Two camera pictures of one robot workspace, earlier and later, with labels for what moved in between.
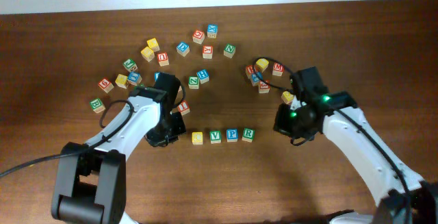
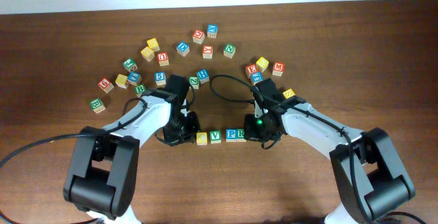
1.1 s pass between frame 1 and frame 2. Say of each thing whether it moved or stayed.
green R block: moved
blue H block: stayed
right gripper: moved
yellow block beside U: stayed
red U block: stayed
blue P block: stayed
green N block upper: stayed
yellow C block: moved
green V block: stayed
